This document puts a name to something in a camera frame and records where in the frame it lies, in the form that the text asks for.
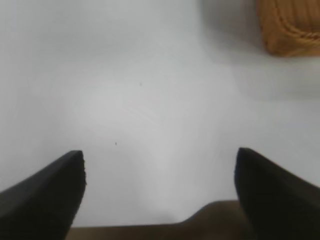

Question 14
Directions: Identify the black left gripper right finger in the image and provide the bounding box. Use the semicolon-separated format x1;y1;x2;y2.
233;147;320;240

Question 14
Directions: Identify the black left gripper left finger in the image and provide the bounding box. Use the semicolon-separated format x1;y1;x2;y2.
0;149;88;240

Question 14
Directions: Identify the woven wicker basket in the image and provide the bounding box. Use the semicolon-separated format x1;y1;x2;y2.
254;0;320;59

